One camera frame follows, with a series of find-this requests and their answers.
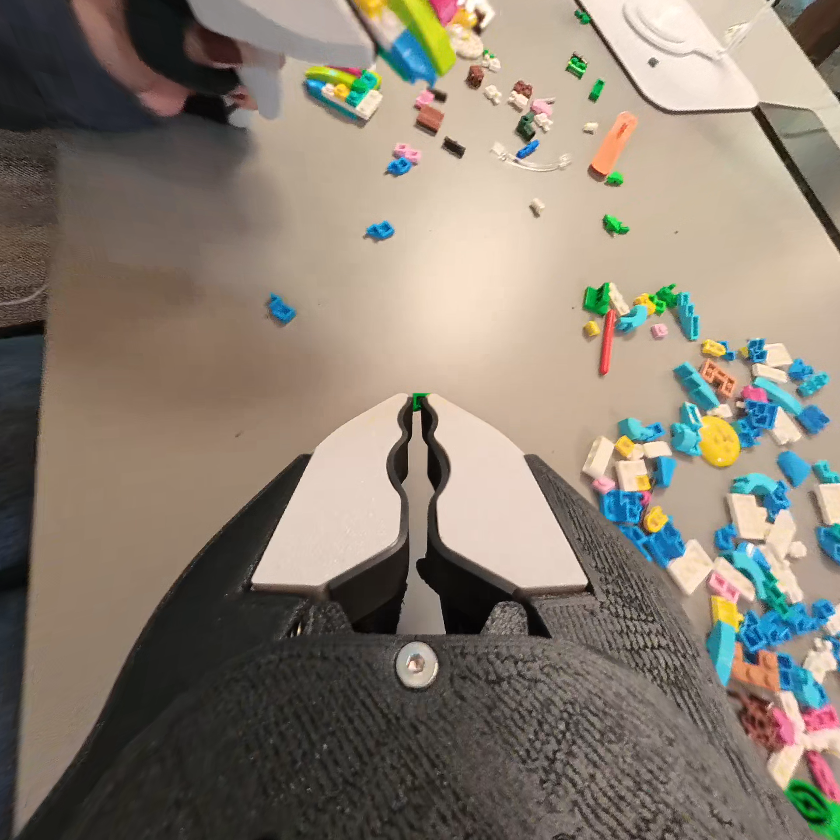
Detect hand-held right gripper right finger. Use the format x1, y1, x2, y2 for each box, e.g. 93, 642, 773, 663
412, 392, 590, 636

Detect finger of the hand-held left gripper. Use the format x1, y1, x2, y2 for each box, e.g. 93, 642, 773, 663
238, 50, 287, 120
187, 0, 379, 68

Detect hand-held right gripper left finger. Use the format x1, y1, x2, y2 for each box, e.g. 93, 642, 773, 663
249, 392, 414, 635

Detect multicolour lego build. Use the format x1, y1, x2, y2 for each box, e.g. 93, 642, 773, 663
351, 0, 460, 86

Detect person's left forearm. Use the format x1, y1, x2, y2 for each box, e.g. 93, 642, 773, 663
0, 0, 155, 132

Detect blue white lego assembly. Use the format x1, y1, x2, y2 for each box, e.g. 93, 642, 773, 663
303, 64, 385, 123

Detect yellow round lego piece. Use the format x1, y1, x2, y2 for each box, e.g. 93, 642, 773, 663
697, 415, 742, 468

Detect pile of lego pieces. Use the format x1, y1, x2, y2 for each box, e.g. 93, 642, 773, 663
581, 281, 840, 837

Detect clear lego piece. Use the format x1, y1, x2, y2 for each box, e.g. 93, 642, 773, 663
491, 141, 573, 173

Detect scattered green brown lego bits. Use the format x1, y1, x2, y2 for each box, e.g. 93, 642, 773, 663
415, 7, 608, 142

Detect person's left hand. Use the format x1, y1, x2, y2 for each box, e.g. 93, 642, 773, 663
69, 0, 257, 119

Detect person's jeans leg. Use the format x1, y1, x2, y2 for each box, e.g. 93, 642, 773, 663
0, 331, 47, 840

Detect orange brick separator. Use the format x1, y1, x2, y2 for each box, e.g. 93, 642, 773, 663
588, 110, 639, 178

